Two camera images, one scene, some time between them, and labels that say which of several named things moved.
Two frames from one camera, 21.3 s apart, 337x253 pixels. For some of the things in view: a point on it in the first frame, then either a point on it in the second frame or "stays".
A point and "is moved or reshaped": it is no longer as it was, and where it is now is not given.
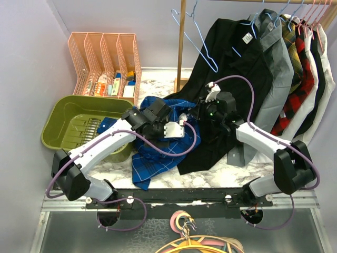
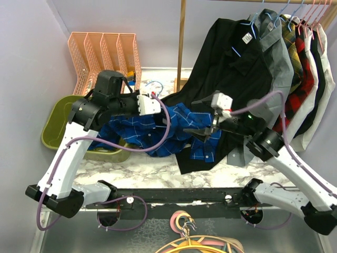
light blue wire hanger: x=190 y=39 to x=151 y=81
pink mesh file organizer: x=107 y=65 stays
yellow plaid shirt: x=289 y=30 stays
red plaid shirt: x=305 y=86 stays
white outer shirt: x=319 y=30 stays
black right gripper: x=200 y=108 to x=202 y=133
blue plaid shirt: x=148 y=159 is moved or reshaped
